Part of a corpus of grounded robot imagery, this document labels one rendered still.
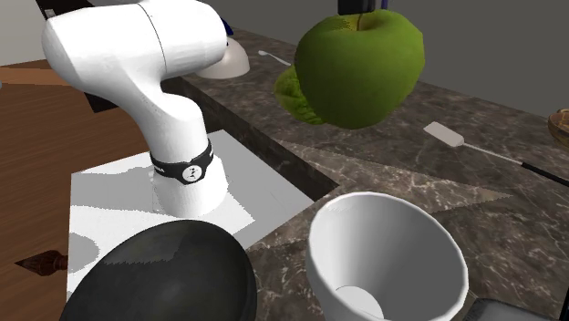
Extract green apple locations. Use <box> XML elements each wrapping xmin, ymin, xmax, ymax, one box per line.
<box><xmin>294</xmin><ymin>8</ymin><xmax>426</xmax><ymax>131</ymax></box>

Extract white spoon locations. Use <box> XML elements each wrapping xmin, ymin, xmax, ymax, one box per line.
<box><xmin>257</xmin><ymin>49</ymin><xmax>293</xmax><ymax>67</ymax></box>

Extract light green textured fruit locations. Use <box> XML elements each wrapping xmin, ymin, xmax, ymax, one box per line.
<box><xmin>274</xmin><ymin>65</ymin><xmax>326</xmax><ymax>126</ymax></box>

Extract small white bowl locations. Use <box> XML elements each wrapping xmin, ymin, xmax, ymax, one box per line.
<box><xmin>196</xmin><ymin>36</ymin><xmax>252</xmax><ymax>80</ymax></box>

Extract large white bowl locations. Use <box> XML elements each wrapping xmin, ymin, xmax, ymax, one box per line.
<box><xmin>305</xmin><ymin>191</ymin><xmax>471</xmax><ymax>321</ymax></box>

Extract brown wooden bowl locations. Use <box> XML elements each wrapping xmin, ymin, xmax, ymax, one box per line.
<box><xmin>546</xmin><ymin>108</ymin><xmax>569</xmax><ymax>149</ymax></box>

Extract white grey robot stand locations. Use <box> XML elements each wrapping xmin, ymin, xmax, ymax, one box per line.
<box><xmin>66</xmin><ymin>129</ymin><xmax>316</xmax><ymax>305</ymax></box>

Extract black bowl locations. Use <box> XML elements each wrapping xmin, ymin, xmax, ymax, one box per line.
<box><xmin>59</xmin><ymin>219</ymin><xmax>259</xmax><ymax>321</ymax></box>

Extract dark brown wooden object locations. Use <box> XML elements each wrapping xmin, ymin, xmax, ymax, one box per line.
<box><xmin>14</xmin><ymin>249</ymin><xmax>69</xmax><ymax>277</ymax></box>

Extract white brush with black handle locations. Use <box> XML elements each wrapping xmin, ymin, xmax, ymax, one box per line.
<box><xmin>422</xmin><ymin>120</ymin><xmax>569</xmax><ymax>188</ymax></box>

